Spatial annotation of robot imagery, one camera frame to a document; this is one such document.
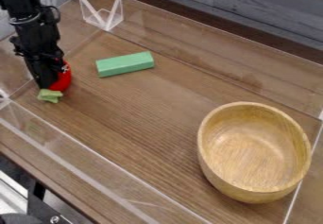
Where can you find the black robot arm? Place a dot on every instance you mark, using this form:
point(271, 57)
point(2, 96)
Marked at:
point(29, 10)

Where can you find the clear acrylic barrier wall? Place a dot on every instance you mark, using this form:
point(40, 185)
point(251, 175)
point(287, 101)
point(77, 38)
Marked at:
point(113, 147)

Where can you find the red plush strawberry toy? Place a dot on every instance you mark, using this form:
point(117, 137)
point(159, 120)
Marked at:
point(52, 94)

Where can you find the green rectangular block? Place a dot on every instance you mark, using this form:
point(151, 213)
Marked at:
point(124, 64)

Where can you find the wooden bowl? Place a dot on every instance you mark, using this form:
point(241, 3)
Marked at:
point(253, 151)

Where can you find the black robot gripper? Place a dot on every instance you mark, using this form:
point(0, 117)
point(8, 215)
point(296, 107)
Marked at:
point(36, 45)

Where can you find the clear acrylic corner bracket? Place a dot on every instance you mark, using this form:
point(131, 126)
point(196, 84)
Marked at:
point(103, 18)

